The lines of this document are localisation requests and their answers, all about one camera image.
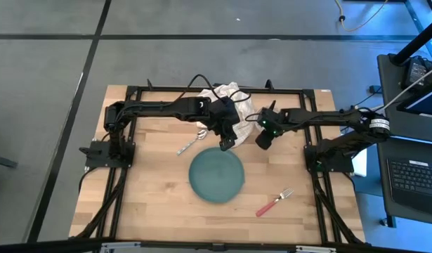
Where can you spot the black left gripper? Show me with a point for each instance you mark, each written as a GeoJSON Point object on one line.
{"type": "Point", "coordinates": [224, 112]}

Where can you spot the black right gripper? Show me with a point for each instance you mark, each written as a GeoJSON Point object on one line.
{"type": "Point", "coordinates": [268, 126]}

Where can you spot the white checked cloth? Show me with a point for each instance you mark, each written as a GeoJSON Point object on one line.
{"type": "Point", "coordinates": [245, 119]}

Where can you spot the teal round plate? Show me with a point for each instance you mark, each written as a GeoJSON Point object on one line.
{"type": "Point", "coordinates": [215, 179]}

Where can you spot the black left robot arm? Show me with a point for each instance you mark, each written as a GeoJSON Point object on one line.
{"type": "Point", "coordinates": [159, 107]}

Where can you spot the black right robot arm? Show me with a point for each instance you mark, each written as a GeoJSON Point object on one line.
{"type": "Point", "coordinates": [324, 116]}

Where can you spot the small blue floor device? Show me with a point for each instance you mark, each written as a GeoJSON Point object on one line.
{"type": "Point", "coordinates": [375, 88]}

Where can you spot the white box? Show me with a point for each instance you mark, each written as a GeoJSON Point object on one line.
{"type": "Point", "coordinates": [360, 163]}

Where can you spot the black side cart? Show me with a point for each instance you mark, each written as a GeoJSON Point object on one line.
{"type": "Point", "coordinates": [386, 88]}

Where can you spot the black power adapter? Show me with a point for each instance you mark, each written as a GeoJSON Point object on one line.
{"type": "Point", "coordinates": [416, 70]}

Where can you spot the dark flat screen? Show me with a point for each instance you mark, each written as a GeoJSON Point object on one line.
{"type": "Point", "coordinates": [426, 102]}

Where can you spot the black diagonal pole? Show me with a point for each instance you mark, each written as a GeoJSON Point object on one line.
{"type": "Point", "coordinates": [416, 42]}

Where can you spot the black laptop keyboard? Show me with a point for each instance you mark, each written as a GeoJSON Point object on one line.
{"type": "Point", "coordinates": [412, 179]}

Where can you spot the black crossbeam silver brackets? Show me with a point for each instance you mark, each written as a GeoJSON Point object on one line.
{"type": "Point", "coordinates": [61, 246]}

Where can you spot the grey furniture leg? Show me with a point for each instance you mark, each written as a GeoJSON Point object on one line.
{"type": "Point", "coordinates": [1, 161]}

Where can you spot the black aluminium table frame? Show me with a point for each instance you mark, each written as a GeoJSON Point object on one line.
{"type": "Point", "coordinates": [159, 90]}

